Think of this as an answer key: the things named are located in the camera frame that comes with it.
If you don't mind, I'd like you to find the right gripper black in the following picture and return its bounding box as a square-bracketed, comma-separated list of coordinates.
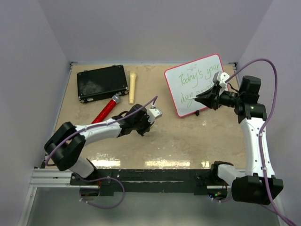
[195, 83, 243, 111]

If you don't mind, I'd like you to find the pink framed whiteboard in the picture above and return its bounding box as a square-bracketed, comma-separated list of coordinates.
[164, 54, 223, 118]

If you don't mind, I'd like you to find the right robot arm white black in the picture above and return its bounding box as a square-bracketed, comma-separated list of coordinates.
[194, 72, 284, 205]

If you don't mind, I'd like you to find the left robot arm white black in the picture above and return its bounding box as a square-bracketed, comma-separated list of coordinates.
[44, 104, 162, 185]

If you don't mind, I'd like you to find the cream toy microphone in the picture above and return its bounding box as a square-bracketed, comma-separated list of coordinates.
[129, 72, 137, 105]

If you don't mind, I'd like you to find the black hard case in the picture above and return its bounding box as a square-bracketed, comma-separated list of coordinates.
[77, 65, 129, 104]

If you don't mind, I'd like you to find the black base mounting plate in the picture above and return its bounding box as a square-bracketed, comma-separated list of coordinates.
[70, 169, 230, 196]

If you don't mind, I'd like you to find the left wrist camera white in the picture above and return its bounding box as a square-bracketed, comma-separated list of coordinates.
[147, 107, 163, 124]

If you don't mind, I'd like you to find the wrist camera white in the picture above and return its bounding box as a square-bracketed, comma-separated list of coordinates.
[147, 107, 163, 124]
[213, 71, 230, 93]

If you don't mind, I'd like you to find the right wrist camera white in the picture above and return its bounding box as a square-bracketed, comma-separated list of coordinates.
[213, 71, 230, 93]

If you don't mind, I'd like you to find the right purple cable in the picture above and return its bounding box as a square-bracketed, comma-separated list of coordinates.
[211, 58, 297, 226]

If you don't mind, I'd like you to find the aluminium frame rail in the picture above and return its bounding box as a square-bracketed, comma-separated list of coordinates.
[17, 62, 78, 226]

